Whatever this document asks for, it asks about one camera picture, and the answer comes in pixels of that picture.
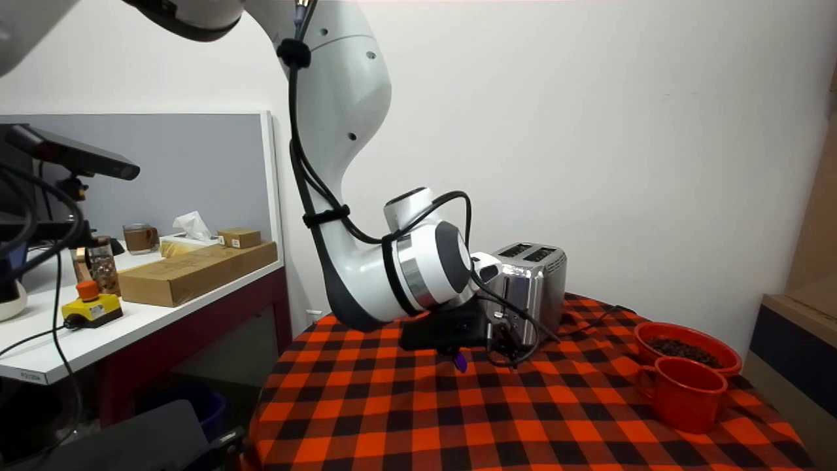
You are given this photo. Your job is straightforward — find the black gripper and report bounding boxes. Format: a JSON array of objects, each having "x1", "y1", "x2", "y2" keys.
[{"x1": 400, "y1": 299, "x2": 493, "y2": 376}]

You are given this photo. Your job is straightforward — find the silver two-slot toaster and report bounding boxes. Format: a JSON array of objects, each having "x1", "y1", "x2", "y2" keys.
[{"x1": 473, "y1": 240, "x2": 571, "y2": 356}]

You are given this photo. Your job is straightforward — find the orange black plaid tablecloth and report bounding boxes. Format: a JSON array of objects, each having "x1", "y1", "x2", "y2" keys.
[{"x1": 247, "y1": 290, "x2": 820, "y2": 471}]

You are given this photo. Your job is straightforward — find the red bowl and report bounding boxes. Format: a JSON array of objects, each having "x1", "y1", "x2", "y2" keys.
[{"x1": 633, "y1": 320, "x2": 745, "y2": 378}]

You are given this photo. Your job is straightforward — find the red mug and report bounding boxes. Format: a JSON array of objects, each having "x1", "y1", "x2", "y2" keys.
[{"x1": 638, "y1": 352, "x2": 730, "y2": 436}]

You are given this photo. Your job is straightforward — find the small wooden block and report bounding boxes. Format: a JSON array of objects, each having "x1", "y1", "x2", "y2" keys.
[{"x1": 218, "y1": 228, "x2": 267, "y2": 250}]

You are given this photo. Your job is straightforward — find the flat wooden box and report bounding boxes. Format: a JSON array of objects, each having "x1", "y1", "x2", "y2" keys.
[{"x1": 116, "y1": 240, "x2": 282, "y2": 309}]

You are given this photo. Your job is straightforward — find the white crumpled tissue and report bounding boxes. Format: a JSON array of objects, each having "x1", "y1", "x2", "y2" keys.
[{"x1": 158, "y1": 208, "x2": 225, "y2": 258}]

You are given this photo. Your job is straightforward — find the white desk red sides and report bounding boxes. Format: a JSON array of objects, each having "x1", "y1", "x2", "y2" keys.
[{"x1": 0, "y1": 245, "x2": 295, "y2": 428}]

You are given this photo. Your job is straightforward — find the black wooden crate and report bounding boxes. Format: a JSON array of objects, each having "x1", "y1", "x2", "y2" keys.
[{"x1": 744, "y1": 290, "x2": 837, "y2": 448}]

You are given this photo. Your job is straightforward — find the grey partition panel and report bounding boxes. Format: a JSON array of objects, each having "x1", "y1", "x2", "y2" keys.
[{"x1": 0, "y1": 109, "x2": 282, "y2": 265}]

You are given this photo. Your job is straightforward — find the small brown box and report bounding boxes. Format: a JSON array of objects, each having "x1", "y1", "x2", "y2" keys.
[{"x1": 121, "y1": 223, "x2": 163, "y2": 253}]

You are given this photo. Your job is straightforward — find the black chair seat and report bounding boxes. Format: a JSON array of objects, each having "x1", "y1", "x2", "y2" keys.
[{"x1": 0, "y1": 398, "x2": 248, "y2": 471}]

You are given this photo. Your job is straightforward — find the yellow toy car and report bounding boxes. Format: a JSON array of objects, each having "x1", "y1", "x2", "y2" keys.
[{"x1": 61, "y1": 278, "x2": 125, "y2": 333}]

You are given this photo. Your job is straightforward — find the brown patterned jar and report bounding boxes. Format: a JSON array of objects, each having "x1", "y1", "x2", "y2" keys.
[{"x1": 70, "y1": 240, "x2": 123, "y2": 295}]

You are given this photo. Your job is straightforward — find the large cardboard box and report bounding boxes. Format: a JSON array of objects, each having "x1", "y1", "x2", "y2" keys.
[{"x1": 784, "y1": 62, "x2": 837, "y2": 304}]

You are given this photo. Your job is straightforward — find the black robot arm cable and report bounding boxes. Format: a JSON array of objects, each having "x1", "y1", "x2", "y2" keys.
[{"x1": 276, "y1": 33, "x2": 566, "y2": 368}]

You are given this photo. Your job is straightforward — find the black hanging cables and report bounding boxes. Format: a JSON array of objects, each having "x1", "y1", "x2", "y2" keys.
[{"x1": 0, "y1": 164, "x2": 93, "y2": 390}]

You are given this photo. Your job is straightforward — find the black camera on stand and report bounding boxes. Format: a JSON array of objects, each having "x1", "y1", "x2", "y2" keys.
[{"x1": 0, "y1": 123, "x2": 145, "y2": 185}]

